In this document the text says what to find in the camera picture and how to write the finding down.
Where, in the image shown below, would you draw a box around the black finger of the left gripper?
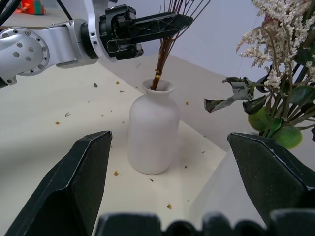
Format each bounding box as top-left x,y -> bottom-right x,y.
127,18 -> 192,46
134,12 -> 194,25

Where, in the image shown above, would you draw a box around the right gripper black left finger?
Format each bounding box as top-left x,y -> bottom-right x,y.
4,130 -> 113,236

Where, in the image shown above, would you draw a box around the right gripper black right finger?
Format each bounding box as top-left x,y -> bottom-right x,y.
227,132 -> 315,228

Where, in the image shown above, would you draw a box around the brown twig bouquet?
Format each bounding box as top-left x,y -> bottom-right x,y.
149,0 -> 211,90

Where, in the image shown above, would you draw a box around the white flower bouquet green leaves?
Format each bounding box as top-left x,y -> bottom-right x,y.
203,0 -> 315,151

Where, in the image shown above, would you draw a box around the orange object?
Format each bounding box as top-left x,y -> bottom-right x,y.
15,0 -> 47,15

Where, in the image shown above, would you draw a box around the white ceramic vase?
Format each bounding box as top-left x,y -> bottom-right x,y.
127,79 -> 181,176

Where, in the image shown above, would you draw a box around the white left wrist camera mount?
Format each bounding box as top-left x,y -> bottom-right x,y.
83,0 -> 109,62

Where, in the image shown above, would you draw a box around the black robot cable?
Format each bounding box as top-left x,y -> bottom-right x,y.
55,0 -> 74,21
0,0 -> 21,27

